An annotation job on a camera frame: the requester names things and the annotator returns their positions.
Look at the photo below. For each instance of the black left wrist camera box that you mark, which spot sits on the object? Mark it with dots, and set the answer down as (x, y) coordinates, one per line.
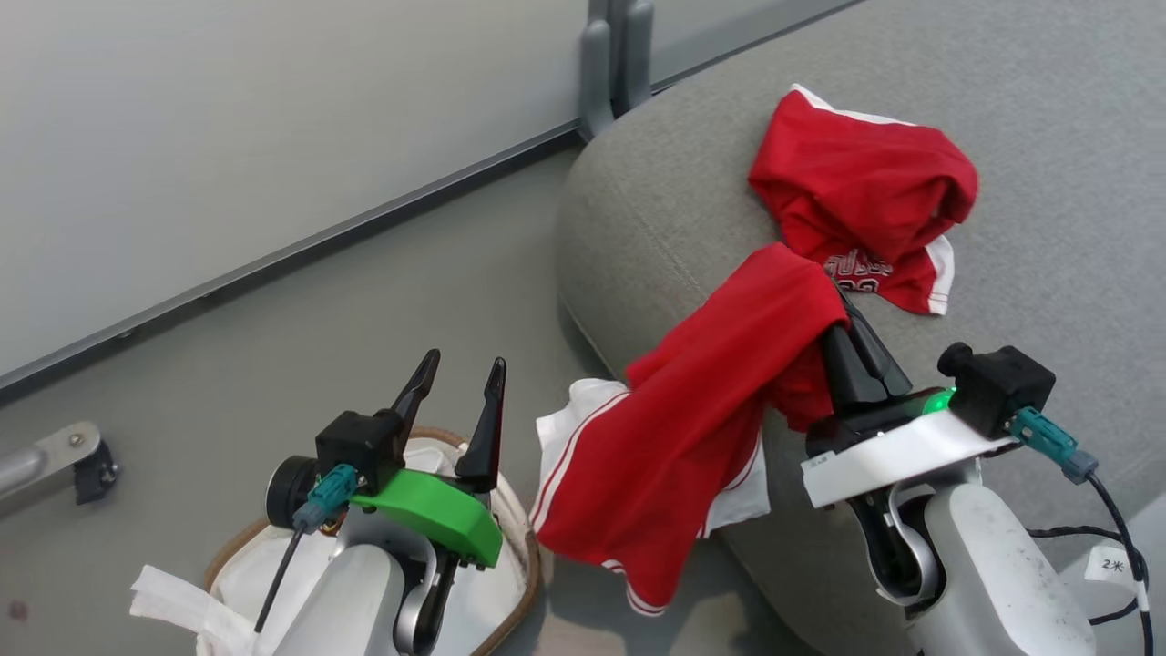
(355, 451)

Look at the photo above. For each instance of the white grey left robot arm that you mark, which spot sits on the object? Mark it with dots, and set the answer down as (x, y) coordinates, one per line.
(355, 592)

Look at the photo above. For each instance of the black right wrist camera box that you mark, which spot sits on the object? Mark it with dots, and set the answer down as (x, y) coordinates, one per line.
(1002, 387)

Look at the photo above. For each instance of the grey aluminium wall rail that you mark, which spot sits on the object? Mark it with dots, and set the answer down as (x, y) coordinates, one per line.
(301, 241)

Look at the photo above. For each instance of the grey sofa cushion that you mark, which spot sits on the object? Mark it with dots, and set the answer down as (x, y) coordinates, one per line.
(1048, 182)

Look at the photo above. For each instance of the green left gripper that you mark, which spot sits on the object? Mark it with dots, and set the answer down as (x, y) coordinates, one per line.
(437, 515)

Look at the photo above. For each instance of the red jersey with white trim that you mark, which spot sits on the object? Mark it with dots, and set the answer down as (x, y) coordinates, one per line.
(856, 182)

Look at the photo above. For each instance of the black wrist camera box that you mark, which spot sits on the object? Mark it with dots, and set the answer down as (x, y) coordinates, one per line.
(1002, 387)
(355, 451)

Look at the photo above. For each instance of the metal bracket with dark block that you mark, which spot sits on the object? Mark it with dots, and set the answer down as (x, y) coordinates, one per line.
(64, 460)

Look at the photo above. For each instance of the red shorts with white stripes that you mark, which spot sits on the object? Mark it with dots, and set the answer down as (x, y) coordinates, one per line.
(692, 410)

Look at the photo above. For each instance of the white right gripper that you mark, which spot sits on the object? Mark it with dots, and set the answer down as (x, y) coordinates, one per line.
(902, 451)

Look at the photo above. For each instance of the white lined laundry basket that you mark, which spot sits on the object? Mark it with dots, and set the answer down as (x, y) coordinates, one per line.
(237, 574)

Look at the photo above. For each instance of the grey curved frame tube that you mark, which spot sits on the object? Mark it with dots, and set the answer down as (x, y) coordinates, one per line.
(618, 64)

